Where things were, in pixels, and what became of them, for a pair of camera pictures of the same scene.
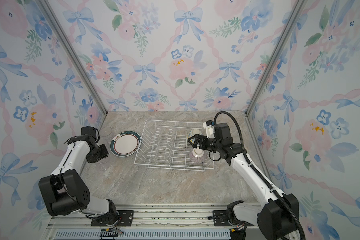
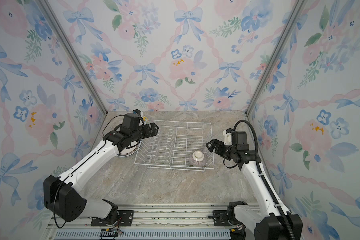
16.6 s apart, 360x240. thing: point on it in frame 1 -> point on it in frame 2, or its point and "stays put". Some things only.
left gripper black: x=105 y=153 -> x=149 y=133
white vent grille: x=146 y=234 stays put
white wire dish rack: x=164 y=145 stays put
